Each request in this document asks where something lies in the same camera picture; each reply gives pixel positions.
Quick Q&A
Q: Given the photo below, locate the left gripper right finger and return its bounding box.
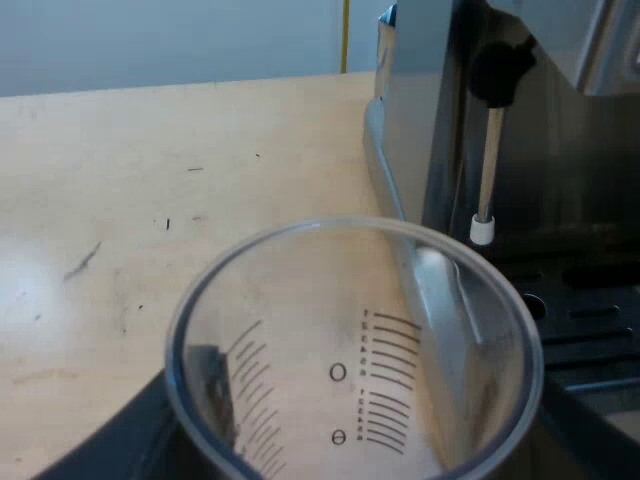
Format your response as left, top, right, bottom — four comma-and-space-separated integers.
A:
519, 372, 640, 480

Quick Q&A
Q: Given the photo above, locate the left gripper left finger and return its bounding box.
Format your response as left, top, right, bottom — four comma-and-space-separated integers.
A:
35, 368, 174, 480

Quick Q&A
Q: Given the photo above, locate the clear measuring glass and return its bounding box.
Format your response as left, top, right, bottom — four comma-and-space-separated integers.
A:
164, 214, 546, 480

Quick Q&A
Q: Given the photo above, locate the steel espresso machine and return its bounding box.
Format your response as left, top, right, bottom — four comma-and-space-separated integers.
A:
362, 0, 640, 419

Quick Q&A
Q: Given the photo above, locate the yellow cable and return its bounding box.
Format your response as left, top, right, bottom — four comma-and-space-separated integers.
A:
339, 0, 348, 76

